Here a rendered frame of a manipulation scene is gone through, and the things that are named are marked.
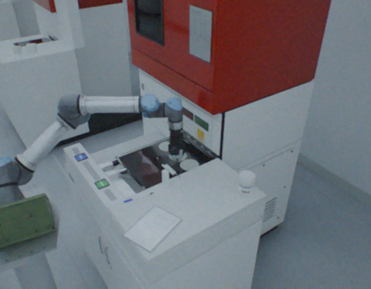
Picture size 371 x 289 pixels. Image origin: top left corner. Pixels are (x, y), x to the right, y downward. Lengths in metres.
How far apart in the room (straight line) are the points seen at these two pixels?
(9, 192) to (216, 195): 0.90
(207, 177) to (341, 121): 1.70
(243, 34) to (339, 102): 1.64
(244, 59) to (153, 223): 0.82
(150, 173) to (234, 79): 0.63
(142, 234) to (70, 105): 0.66
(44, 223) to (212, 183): 0.77
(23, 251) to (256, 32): 1.39
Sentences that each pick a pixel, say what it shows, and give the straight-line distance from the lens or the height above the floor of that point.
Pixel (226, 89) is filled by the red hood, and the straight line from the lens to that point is 1.65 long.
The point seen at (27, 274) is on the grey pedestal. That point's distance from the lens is 1.98.
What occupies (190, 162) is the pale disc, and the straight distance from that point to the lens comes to 1.89.
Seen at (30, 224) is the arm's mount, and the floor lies 0.90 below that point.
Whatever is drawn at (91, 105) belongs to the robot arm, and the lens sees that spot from 1.64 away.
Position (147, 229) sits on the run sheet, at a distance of 1.45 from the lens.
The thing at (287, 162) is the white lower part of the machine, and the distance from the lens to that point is 2.36.
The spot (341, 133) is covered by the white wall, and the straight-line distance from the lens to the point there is 3.17.
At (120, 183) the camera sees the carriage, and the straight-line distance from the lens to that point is 1.81.
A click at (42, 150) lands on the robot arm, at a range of 1.83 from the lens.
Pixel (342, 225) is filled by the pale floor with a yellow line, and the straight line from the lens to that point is 3.04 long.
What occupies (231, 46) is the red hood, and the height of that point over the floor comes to 1.54.
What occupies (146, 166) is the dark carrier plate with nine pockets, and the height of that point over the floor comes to 0.90.
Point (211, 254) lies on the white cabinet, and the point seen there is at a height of 0.78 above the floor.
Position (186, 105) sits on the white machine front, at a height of 1.15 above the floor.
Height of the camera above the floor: 2.03
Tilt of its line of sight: 34 degrees down
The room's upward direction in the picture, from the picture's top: straight up
